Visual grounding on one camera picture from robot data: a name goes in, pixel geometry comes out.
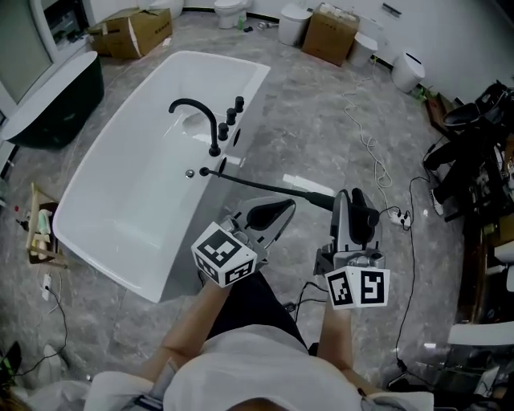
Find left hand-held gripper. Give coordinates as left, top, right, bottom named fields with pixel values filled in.
left=191, top=197, right=297, bottom=288

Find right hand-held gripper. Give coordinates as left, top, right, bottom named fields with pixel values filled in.
left=315, top=188, right=391, bottom=312

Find person's right forearm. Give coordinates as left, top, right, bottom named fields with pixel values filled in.
left=319, top=307, right=359, bottom=375

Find person's left forearm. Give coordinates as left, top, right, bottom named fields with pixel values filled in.
left=160, top=280, right=232, bottom=363

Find white bathtub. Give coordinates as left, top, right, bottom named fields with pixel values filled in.
left=51, top=50, right=271, bottom=304

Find dark green bathtub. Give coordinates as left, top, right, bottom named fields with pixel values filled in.
left=0, top=51, right=106, bottom=151

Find person's black trousers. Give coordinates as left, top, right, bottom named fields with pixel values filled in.
left=206, top=271, right=311, bottom=351

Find black gooseneck faucet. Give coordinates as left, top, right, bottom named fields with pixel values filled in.
left=168, top=97, right=223, bottom=158

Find cluttered dark workbench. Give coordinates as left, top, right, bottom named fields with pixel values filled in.
left=457, top=132, right=514, bottom=323

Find person's white shirt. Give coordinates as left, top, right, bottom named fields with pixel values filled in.
left=86, top=324, right=435, bottom=411

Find white ceramic fixture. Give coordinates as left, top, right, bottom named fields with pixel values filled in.
left=447, top=322, right=514, bottom=347

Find white smart toilet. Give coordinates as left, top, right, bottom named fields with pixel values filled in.
left=390, top=49, right=426, bottom=95
left=277, top=3, right=314, bottom=47
left=346, top=31, right=380, bottom=69

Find black chair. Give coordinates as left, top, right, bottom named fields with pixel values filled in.
left=443, top=81, right=514, bottom=130

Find tall cardboard box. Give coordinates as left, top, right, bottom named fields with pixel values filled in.
left=301, top=2, right=361, bottom=67

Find white toilet with tank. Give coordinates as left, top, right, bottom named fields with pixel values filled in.
left=213, top=0, right=255, bottom=31

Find small wooden rack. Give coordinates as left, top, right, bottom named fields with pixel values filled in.
left=25, top=181, right=70, bottom=269

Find large open cardboard box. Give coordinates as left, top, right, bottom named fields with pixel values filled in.
left=101, top=7, right=174, bottom=61

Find small cardboard box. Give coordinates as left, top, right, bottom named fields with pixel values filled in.
left=85, top=21, right=112, bottom=55

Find white cable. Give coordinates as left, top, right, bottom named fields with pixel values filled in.
left=341, top=58, right=395, bottom=214

